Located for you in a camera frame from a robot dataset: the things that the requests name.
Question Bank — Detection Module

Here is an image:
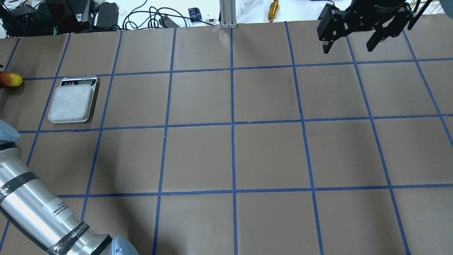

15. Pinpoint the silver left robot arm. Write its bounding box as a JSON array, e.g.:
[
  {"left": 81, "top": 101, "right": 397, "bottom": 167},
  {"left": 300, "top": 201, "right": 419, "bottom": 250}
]
[{"left": 0, "top": 121, "right": 138, "bottom": 255}]

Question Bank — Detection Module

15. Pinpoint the gold cylindrical tool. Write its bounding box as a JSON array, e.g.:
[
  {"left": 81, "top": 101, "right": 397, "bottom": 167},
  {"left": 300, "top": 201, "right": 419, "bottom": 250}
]
[{"left": 267, "top": 0, "right": 279, "bottom": 23}]

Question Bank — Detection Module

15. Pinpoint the digital kitchen scale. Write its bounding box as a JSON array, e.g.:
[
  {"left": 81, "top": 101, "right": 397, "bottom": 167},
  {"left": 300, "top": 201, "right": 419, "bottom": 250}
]
[{"left": 47, "top": 75, "right": 98, "bottom": 124}]

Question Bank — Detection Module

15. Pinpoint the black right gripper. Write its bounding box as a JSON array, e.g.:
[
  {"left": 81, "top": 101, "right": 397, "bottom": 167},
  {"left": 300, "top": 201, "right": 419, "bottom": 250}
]
[{"left": 317, "top": 0, "right": 414, "bottom": 54}]

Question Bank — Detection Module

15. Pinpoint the aluminium frame post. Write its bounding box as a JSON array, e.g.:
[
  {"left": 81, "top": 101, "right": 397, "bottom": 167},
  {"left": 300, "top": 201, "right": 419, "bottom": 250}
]
[{"left": 219, "top": 0, "right": 237, "bottom": 29}]

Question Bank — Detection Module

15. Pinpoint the small blue device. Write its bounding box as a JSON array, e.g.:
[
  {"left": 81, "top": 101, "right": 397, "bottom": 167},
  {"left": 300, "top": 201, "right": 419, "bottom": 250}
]
[{"left": 188, "top": 7, "right": 202, "bottom": 23}]

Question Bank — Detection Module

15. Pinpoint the red yellow mango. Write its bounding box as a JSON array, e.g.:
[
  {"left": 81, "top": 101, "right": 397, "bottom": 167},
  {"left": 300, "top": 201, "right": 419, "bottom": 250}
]
[{"left": 0, "top": 71, "right": 23, "bottom": 88}]

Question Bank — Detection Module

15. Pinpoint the black power adapter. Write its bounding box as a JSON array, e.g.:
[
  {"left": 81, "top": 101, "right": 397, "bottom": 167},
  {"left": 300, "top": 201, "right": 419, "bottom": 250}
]
[{"left": 96, "top": 2, "right": 119, "bottom": 28}]

